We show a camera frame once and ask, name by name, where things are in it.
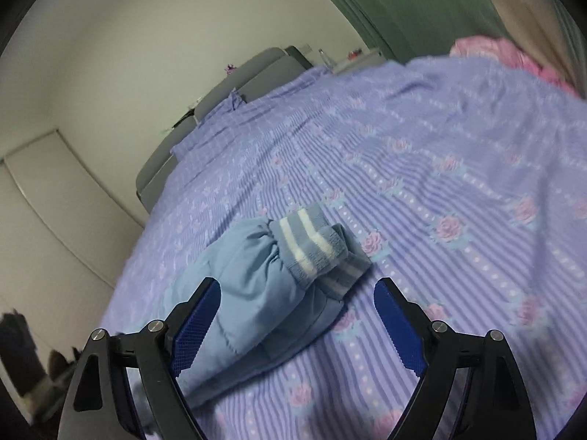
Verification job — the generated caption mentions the beige curtain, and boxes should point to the beige curtain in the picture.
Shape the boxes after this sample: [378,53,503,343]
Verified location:
[466,0,584,92]

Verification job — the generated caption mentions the green curtain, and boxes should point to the green curtain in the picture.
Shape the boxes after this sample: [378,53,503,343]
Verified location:
[293,0,510,63]

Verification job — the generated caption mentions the light blue pants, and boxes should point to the light blue pants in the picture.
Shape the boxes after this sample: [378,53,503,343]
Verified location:
[172,207,373,410]

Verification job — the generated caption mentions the grey bed headboard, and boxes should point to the grey bed headboard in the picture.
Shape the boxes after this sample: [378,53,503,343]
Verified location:
[135,46,317,215]

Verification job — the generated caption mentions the pink blanket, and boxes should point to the pink blanket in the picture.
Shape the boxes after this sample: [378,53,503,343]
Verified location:
[449,35,583,98]

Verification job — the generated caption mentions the purple floral bed sheet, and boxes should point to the purple floral bed sheet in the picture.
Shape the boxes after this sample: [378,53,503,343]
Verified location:
[97,54,587,440]

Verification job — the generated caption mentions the white bedside table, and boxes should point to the white bedside table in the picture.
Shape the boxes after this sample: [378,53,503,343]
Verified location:
[332,48,387,74]

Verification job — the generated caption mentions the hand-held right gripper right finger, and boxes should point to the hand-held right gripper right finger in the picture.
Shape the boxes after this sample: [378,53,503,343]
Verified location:
[373,277,538,440]

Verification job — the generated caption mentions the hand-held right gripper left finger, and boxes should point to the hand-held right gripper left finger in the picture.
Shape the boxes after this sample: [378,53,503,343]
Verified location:
[57,277,223,440]

